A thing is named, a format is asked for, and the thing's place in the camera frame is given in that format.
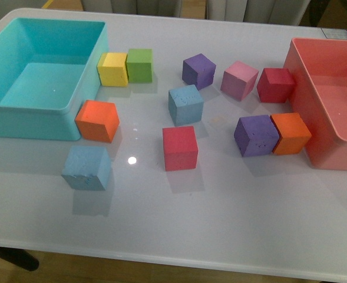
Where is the teal plastic bin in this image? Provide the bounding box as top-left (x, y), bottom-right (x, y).
top-left (0, 18), bottom-right (108, 141)

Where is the pink plastic bin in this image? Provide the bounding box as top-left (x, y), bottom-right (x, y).
top-left (284, 38), bottom-right (347, 170)

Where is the grey chair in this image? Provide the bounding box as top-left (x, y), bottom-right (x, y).
top-left (206, 0), bottom-right (309, 26)
top-left (81, 0), bottom-right (183, 18)

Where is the grey chair left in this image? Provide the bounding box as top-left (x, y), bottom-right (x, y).
top-left (81, 0), bottom-right (183, 18)

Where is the yellow foam block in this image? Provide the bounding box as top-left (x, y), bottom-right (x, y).
top-left (97, 52), bottom-right (128, 87)

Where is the black table leg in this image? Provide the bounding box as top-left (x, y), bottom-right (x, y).
top-left (0, 247), bottom-right (39, 271)

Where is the purple foam block front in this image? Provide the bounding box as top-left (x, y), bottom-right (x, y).
top-left (234, 115), bottom-right (280, 157)

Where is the dark red foam block rear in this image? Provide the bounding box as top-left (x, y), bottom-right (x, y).
top-left (257, 68), bottom-right (296, 103)

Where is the red foam block centre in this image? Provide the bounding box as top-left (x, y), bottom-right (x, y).
top-left (162, 126), bottom-right (199, 172)

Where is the orange foam block right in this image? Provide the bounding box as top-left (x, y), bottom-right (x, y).
top-left (270, 113), bottom-right (312, 155)

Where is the purple foam block rear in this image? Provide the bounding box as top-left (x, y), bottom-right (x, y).
top-left (181, 53), bottom-right (216, 90)

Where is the purple foam block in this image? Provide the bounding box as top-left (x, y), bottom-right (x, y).
top-left (181, 53), bottom-right (216, 90)
top-left (234, 115), bottom-right (280, 157)

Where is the orange foam block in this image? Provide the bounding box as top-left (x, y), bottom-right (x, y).
top-left (270, 113), bottom-right (312, 155)
top-left (75, 100), bottom-right (120, 143)

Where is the orange foam block left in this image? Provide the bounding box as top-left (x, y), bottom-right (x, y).
top-left (75, 100), bottom-right (120, 143)

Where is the green foam block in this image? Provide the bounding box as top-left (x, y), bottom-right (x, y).
top-left (126, 48), bottom-right (153, 83)

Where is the pink foam block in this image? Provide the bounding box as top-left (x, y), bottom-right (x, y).
top-left (220, 61), bottom-right (259, 101)

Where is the label sticker on table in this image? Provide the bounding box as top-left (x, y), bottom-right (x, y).
top-left (321, 28), bottom-right (347, 40)

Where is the grey chair right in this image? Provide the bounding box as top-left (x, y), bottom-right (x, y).
top-left (206, 0), bottom-right (309, 26)

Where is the light blue foam block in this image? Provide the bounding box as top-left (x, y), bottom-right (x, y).
top-left (168, 85), bottom-right (204, 126)
top-left (61, 146), bottom-right (111, 191)

